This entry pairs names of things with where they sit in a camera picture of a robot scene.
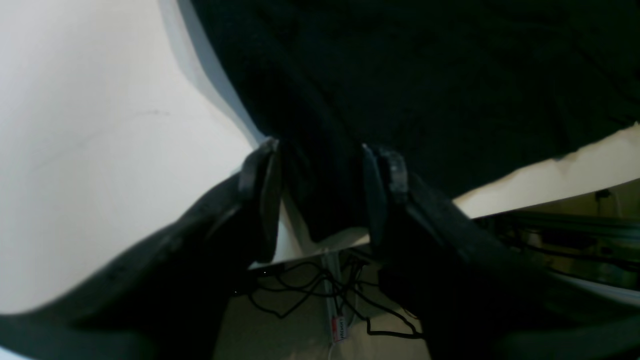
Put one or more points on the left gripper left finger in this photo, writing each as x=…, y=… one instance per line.
x=164, y=297

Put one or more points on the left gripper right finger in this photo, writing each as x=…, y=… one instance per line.
x=476, y=299

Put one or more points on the black t-shirt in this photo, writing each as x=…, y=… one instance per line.
x=467, y=91

